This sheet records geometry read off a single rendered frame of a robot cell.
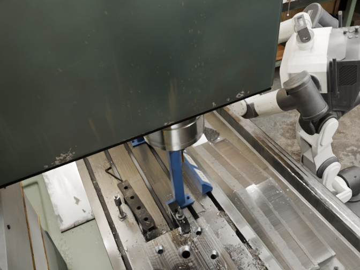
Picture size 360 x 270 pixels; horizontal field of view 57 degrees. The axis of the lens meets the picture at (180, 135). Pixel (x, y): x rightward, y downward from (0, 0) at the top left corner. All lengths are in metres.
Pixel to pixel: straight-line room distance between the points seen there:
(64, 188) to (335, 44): 1.39
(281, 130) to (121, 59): 2.64
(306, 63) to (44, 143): 1.00
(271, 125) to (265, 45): 2.48
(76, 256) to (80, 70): 1.22
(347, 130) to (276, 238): 1.93
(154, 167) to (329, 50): 0.85
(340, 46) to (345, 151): 1.74
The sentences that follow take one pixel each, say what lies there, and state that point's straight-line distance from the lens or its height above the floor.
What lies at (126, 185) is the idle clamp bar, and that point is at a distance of 1.37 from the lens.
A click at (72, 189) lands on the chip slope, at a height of 0.70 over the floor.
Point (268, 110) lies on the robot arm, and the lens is 1.34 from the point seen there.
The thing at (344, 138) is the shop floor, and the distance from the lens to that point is 3.17.
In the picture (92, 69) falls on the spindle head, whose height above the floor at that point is 1.72.
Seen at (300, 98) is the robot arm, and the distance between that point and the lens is 1.24.
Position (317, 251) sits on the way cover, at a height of 0.70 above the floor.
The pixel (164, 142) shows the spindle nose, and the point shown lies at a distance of 0.77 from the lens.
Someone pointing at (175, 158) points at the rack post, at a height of 1.16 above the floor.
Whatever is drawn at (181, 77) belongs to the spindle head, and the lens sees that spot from 0.62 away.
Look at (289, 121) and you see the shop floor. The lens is 3.23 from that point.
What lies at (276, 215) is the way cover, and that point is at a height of 0.74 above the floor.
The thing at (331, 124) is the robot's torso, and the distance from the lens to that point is 1.64.
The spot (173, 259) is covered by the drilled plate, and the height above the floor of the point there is 0.99.
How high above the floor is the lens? 1.97
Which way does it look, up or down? 40 degrees down
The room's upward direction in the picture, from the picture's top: 6 degrees counter-clockwise
